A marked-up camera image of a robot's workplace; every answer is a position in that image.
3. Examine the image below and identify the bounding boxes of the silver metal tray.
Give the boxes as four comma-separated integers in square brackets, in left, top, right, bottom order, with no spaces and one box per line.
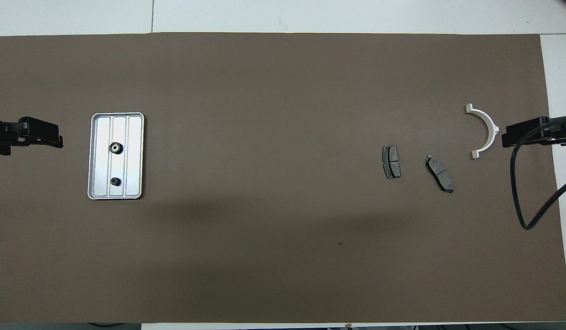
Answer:
[87,112,145,200]

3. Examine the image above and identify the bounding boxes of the brown table mat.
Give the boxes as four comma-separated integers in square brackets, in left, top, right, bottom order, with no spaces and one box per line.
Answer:
[0,32,566,324]

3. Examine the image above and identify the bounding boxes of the long curved brake pad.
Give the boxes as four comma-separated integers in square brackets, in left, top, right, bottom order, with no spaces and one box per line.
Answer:
[425,154,455,193]

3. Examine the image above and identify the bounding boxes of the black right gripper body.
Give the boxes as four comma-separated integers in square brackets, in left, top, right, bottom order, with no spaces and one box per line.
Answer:
[547,114,566,147]

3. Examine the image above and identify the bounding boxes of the short rectangular brake pad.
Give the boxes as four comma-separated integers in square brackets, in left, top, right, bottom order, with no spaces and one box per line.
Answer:
[382,145,401,179]

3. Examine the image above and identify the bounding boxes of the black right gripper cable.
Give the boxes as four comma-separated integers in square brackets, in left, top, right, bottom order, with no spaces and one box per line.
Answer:
[509,115,566,231]

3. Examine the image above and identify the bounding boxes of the white semicircular plastic clamp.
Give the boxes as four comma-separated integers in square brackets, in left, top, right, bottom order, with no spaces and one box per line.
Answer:
[465,104,500,160]

